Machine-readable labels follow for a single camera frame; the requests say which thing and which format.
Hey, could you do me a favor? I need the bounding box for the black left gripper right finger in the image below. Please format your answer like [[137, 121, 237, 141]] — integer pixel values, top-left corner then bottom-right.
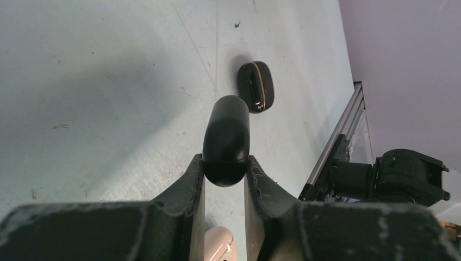
[[245, 156, 460, 260]]

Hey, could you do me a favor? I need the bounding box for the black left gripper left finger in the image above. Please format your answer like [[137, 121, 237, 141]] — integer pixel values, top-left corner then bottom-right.
[[1, 154, 205, 260]]

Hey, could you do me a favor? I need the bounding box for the beige earbud charging case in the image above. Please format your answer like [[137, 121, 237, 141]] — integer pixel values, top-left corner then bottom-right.
[[204, 226, 239, 261]]

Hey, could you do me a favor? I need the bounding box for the black earbud case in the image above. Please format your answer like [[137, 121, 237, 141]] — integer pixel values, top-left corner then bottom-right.
[[202, 95, 250, 187]]

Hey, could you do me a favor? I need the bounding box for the black charging case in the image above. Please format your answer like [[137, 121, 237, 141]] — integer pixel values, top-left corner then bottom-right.
[[237, 61, 275, 114]]

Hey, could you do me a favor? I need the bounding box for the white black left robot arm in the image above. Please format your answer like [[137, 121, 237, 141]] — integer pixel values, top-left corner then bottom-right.
[[1, 150, 460, 260]]

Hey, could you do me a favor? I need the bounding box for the aluminium frame rail left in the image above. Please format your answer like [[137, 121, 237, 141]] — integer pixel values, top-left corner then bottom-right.
[[298, 81, 374, 201]]

